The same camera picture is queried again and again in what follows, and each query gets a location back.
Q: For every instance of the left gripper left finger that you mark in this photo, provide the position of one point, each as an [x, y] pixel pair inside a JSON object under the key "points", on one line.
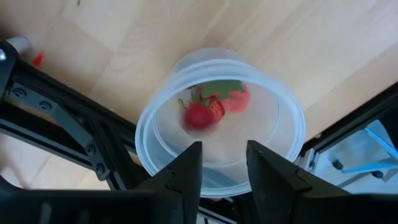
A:
{"points": [[186, 174]]}

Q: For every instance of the small red piece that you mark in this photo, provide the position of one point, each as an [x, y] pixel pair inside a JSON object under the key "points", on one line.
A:
{"points": [[38, 59]]}

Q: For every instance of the small white cylinder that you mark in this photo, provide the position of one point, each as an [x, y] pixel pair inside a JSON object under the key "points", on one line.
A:
{"points": [[20, 45]]}

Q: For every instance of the red strawberry green leaves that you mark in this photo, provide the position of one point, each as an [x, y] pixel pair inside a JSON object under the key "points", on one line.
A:
{"points": [[199, 118], [217, 107]]}

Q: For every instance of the pale pink strawberry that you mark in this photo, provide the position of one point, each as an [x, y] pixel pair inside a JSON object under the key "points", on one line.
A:
{"points": [[237, 101]]}

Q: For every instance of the black table frame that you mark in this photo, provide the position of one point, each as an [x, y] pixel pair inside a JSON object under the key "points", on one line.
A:
{"points": [[62, 115]]}

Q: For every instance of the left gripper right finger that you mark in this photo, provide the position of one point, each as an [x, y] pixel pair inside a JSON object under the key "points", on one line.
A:
{"points": [[273, 186]]}

